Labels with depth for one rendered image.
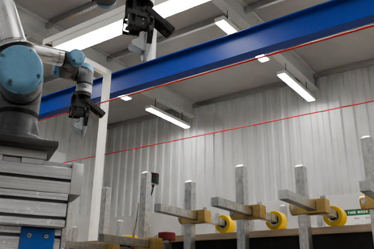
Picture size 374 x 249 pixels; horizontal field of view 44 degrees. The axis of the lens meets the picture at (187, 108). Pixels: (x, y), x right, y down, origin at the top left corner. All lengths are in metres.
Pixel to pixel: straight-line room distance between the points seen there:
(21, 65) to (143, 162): 10.83
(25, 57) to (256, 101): 9.45
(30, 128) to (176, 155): 10.08
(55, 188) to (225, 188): 9.20
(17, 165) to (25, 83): 0.23
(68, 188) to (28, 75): 0.33
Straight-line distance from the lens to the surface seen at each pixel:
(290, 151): 9.88
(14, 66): 1.29
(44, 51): 2.08
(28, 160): 1.35
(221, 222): 2.10
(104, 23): 3.26
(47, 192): 1.34
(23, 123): 1.38
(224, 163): 10.58
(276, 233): 2.00
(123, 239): 1.96
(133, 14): 1.45
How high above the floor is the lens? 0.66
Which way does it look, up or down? 22 degrees up
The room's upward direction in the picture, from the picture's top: 1 degrees clockwise
